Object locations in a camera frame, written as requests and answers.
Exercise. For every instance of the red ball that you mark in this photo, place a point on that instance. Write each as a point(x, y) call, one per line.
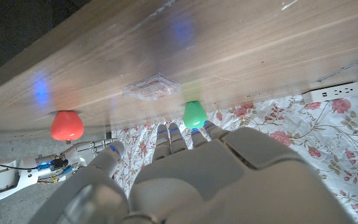
point(67, 126)

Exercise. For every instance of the floral backdrop cloth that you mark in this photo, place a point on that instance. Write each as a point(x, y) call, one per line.
point(337, 140)

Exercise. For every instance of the white power strip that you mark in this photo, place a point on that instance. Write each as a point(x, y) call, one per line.
point(334, 92)

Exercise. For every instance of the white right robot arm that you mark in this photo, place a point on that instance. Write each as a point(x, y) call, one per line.
point(2, 183)

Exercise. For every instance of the green ball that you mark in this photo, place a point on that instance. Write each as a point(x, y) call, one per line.
point(194, 114)

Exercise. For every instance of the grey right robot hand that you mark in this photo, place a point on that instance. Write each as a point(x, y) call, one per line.
point(70, 158)

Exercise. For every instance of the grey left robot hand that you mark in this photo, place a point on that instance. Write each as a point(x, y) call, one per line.
point(228, 180)

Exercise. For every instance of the clear eyeshadow palette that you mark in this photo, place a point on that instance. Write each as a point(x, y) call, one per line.
point(152, 87)

